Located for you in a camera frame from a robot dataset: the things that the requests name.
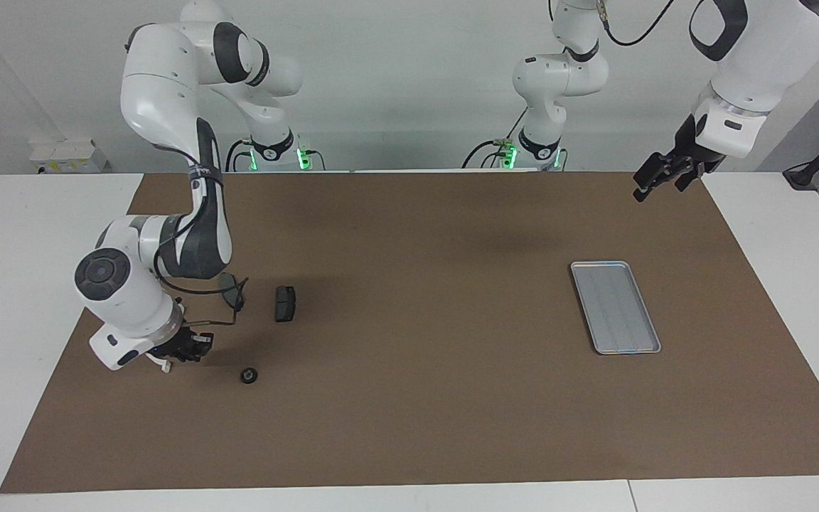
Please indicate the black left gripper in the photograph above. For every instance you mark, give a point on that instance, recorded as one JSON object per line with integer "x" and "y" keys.
{"x": 687, "y": 142}

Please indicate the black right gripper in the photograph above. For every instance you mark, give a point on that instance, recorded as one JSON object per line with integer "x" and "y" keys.
{"x": 171, "y": 347}

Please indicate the large black bearing gear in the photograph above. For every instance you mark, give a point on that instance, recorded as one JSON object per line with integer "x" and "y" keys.
{"x": 249, "y": 375}

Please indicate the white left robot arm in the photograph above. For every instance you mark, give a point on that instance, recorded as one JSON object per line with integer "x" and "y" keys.
{"x": 559, "y": 78}

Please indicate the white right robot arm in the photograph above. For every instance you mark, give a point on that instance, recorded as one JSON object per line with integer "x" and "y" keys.
{"x": 161, "y": 92}

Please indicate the silver ribbed metal tray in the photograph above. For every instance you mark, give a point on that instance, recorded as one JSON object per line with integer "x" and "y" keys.
{"x": 616, "y": 309}

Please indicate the long dark brake pad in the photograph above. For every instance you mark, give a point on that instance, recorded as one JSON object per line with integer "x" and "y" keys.
{"x": 233, "y": 300}

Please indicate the short dark brake pad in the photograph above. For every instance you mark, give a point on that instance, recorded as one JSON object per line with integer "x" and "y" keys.
{"x": 286, "y": 304}

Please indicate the brown table mat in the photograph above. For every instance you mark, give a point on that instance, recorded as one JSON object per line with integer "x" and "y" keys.
{"x": 409, "y": 391}

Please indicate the white wall socket box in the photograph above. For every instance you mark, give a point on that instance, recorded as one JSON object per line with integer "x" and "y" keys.
{"x": 68, "y": 156}

